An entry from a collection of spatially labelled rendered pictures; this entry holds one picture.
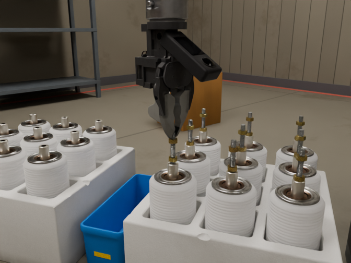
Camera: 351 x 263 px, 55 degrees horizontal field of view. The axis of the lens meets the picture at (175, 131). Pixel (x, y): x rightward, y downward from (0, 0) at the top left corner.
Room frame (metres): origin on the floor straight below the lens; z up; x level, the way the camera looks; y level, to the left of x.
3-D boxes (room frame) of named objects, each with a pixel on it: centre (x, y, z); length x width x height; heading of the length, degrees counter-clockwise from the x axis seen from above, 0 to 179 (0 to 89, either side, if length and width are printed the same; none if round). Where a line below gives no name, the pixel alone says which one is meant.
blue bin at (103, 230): (0.77, 0.12, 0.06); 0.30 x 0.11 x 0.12; 161
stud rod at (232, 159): (0.58, -0.11, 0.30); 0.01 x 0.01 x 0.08
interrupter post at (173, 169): (0.62, 0.01, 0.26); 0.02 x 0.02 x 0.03
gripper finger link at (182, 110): (0.64, 0.00, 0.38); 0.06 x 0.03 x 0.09; 45
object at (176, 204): (0.62, 0.01, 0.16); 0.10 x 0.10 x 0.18
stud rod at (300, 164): (0.54, -0.22, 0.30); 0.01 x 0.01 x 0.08
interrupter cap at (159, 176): (0.62, 0.01, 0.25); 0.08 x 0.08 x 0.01
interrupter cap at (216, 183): (0.58, -0.11, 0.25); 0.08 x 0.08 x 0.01
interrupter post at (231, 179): (0.58, -0.11, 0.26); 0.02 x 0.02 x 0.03
